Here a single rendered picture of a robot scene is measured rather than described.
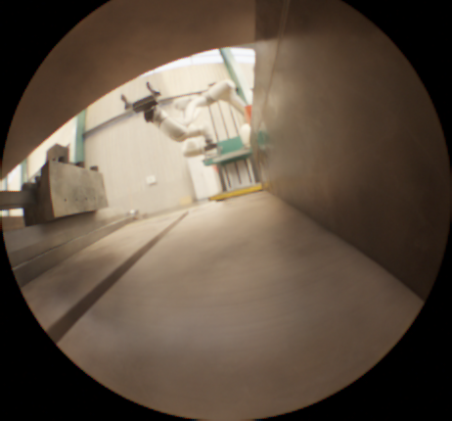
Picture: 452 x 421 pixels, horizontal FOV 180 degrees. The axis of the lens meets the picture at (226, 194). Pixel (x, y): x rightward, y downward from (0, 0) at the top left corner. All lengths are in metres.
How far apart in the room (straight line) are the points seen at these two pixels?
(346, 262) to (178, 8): 0.54
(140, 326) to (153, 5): 0.53
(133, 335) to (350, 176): 0.24
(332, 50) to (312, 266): 0.20
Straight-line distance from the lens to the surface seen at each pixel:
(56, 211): 0.65
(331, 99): 0.16
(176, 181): 7.01
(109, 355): 0.15
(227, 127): 1.90
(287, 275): 0.15
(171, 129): 0.82
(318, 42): 0.17
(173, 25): 0.47
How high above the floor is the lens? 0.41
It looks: 4 degrees down
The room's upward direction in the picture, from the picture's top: 14 degrees counter-clockwise
